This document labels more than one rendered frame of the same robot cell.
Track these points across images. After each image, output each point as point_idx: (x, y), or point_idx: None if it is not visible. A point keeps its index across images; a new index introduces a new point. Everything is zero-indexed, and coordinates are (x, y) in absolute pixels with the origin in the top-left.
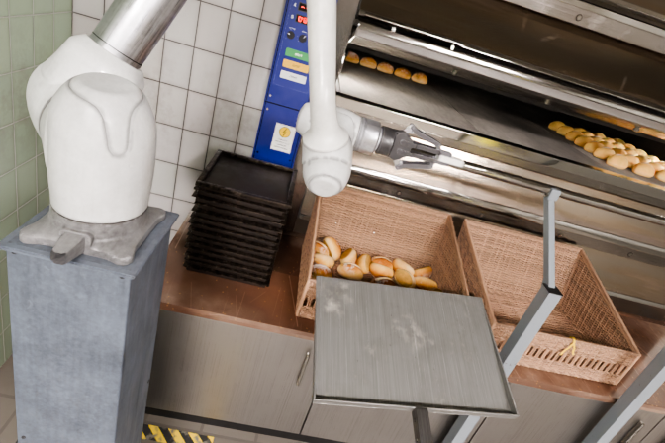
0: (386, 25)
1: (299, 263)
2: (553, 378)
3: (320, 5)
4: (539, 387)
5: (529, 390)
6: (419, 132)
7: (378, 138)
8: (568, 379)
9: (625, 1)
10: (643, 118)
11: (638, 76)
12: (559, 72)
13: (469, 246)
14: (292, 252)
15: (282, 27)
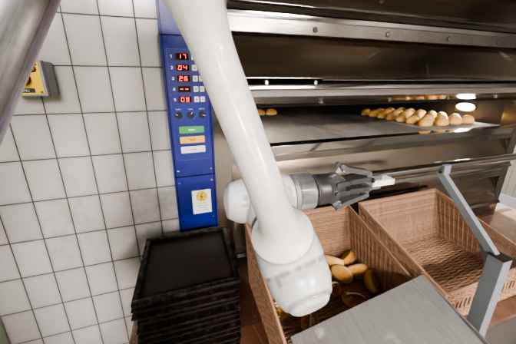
0: (256, 81)
1: (255, 303)
2: (495, 311)
3: (223, 71)
4: (494, 326)
5: (487, 332)
6: (349, 169)
7: (318, 193)
8: (503, 305)
9: (416, 13)
10: (458, 88)
11: (433, 63)
12: (388, 76)
13: (375, 224)
14: (244, 293)
15: (169, 111)
